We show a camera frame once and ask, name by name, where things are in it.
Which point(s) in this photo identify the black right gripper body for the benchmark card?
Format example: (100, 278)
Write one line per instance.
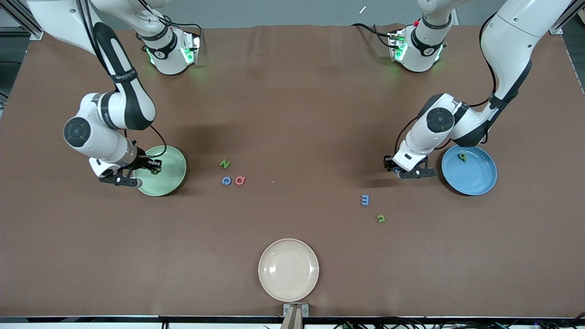
(142, 161)

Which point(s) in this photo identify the blue lowercase letter m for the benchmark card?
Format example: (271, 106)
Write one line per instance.
(364, 200)

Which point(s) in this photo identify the green uppercase letter N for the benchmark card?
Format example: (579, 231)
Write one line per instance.
(224, 164)

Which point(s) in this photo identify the blue round uppercase letter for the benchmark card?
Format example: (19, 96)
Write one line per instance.
(223, 181)

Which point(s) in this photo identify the red round uppercase letter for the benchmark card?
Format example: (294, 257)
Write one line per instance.
(237, 181)

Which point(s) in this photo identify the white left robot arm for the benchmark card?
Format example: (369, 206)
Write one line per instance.
(507, 36)

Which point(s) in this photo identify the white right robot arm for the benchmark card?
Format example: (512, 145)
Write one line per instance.
(98, 132)

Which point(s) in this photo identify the green round plate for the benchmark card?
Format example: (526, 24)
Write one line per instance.
(171, 176)

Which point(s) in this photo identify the blue round plate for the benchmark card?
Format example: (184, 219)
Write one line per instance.
(470, 176)

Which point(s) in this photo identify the brown table cover sheet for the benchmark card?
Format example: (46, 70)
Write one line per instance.
(292, 114)

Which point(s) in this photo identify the beige round plate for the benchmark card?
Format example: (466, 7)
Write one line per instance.
(288, 269)

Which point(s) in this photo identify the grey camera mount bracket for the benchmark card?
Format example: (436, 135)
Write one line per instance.
(295, 310)

